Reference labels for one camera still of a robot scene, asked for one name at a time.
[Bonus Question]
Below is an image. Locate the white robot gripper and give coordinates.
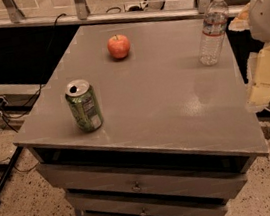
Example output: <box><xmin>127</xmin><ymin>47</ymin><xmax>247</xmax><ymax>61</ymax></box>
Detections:
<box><xmin>228</xmin><ymin>0</ymin><xmax>270</xmax><ymax>108</ymax></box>

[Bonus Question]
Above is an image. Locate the clear plastic water bottle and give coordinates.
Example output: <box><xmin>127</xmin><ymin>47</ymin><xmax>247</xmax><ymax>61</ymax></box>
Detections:
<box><xmin>199</xmin><ymin>0</ymin><xmax>229</xmax><ymax>66</ymax></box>

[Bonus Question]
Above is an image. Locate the grey drawer cabinet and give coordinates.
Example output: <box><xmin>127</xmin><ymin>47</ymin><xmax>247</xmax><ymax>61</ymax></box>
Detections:
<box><xmin>15</xmin><ymin>19</ymin><xmax>268</xmax><ymax>207</ymax></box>

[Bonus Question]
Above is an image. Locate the white power strip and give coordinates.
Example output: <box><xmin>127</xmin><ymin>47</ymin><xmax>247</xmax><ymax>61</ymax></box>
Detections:
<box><xmin>124</xmin><ymin>1</ymin><xmax>147</xmax><ymax>12</ymax></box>

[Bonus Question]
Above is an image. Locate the red apple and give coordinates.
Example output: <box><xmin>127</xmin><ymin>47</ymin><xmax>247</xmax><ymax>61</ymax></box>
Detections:
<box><xmin>107</xmin><ymin>34</ymin><xmax>131</xmax><ymax>59</ymax></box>

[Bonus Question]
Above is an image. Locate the top grey drawer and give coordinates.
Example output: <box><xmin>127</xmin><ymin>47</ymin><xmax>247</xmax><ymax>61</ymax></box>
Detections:
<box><xmin>37</xmin><ymin>164</ymin><xmax>247</xmax><ymax>199</ymax></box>

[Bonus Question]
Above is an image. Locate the middle grey drawer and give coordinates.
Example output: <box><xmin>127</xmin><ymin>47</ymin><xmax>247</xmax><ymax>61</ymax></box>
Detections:
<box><xmin>65</xmin><ymin>192</ymin><xmax>227</xmax><ymax>216</ymax></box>

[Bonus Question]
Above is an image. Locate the green soda can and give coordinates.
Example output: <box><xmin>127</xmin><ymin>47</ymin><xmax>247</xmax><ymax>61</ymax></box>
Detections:
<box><xmin>65</xmin><ymin>79</ymin><xmax>104</xmax><ymax>133</ymax></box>

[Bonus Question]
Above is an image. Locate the black metal floor bar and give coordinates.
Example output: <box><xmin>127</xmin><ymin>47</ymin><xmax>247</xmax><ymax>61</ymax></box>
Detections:
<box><xmin>0</xmin><ymin>146</ymin><xmax>23</xmax><ymax>204</ymax></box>

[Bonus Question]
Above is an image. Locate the black cable on left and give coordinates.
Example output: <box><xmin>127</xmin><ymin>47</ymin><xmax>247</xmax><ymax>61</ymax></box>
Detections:
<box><xmin>0</xmin><ymin>12</ymin><xmax>85</xmax><ymax>136</ymax></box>

